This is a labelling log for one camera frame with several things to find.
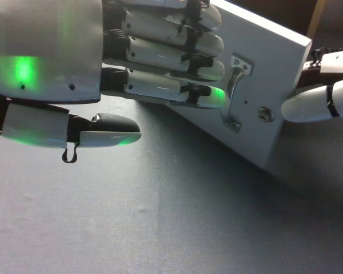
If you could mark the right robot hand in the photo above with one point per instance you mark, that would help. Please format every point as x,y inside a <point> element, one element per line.
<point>308,105</point>

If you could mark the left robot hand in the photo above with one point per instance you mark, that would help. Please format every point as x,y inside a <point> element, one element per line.
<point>45,42</point>

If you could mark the grey table cloth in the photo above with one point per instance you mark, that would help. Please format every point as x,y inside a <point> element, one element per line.
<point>103,214</point>

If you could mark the white cabinet door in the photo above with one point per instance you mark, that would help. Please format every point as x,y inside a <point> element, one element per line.
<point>268,71</point>

